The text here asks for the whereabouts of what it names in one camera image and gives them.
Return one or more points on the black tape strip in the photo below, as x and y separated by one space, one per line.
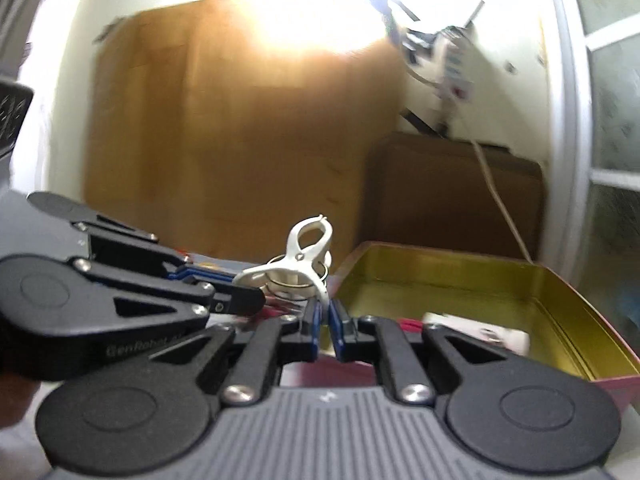
420 122

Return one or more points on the white plastic clip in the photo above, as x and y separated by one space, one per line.
300 255

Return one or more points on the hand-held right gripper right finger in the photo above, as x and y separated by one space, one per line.
339 325

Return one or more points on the white power strip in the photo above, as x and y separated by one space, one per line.
455 65

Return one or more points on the wood pattern board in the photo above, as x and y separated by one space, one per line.
225 135

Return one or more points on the white card in tin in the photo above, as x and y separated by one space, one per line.
480 335

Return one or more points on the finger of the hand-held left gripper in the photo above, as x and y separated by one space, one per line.
235 302
200 273

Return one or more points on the pink tin box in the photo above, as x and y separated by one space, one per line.
450 280

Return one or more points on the brown cushion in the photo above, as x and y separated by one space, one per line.
440 195

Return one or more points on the black ribbed object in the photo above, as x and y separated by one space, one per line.
12 115

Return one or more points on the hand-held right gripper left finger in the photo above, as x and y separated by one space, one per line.
312 322

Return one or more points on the white window frame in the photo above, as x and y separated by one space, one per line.
570 110

